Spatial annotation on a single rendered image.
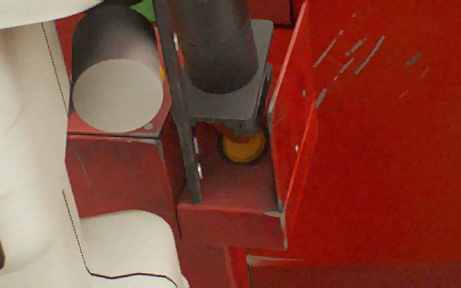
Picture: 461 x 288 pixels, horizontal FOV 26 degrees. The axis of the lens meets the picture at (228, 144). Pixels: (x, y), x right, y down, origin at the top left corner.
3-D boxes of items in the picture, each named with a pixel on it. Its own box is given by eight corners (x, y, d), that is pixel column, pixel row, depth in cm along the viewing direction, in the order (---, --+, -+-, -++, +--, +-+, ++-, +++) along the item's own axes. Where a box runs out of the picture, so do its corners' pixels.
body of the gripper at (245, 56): (276, 35, 84) (265, -30, 78) (254, 134, 78) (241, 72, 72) (200, 32, 85) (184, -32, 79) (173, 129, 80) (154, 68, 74)
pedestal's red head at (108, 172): (68, 234, 90) (17, 70, 79) (123, 123, 102) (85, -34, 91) (288, 253, 85) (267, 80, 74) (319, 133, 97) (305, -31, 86)
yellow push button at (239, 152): (224, 166, 90) (219, 160, 88) (230, 125, 91) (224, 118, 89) (266, 169, 89) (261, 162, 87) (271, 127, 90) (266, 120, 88)
